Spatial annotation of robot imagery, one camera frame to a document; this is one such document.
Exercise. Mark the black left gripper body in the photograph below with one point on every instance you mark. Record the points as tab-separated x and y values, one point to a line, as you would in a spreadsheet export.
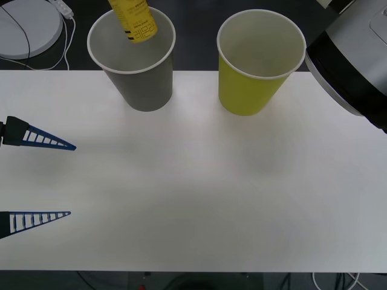
1	134

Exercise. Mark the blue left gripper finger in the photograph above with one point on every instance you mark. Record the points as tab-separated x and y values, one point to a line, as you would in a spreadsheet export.
15	133
4	225

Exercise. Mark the yellow bottle with black cap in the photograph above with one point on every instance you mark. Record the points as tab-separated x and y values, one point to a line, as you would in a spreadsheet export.
136	21

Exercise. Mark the silver and black right arm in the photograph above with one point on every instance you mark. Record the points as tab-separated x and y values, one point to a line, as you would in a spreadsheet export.
347	66

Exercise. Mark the white round floor plate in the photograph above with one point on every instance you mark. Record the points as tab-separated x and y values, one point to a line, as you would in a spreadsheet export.
21	30

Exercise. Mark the grey plastic waste bin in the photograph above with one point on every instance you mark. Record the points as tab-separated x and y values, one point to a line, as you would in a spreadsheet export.
142	90

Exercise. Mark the white power strip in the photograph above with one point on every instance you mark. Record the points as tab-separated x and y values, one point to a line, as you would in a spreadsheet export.
63	7

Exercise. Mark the yellow-green plastic waste bin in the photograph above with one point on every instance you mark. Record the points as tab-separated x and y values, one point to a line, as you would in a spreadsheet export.
242	90

